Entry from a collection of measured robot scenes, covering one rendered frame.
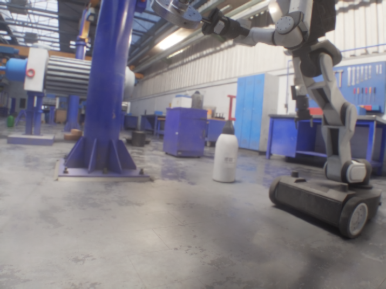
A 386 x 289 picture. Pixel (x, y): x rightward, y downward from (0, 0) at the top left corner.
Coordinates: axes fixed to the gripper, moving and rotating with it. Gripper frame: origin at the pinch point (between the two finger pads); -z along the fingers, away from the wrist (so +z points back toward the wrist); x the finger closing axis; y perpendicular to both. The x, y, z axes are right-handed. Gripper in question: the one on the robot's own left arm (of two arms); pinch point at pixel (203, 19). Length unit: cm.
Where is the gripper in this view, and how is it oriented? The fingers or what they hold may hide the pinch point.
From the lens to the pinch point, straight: 101.0
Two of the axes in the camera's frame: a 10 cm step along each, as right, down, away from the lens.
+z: 8.0, -0.3, 6.0
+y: 3.7, 8.1, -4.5
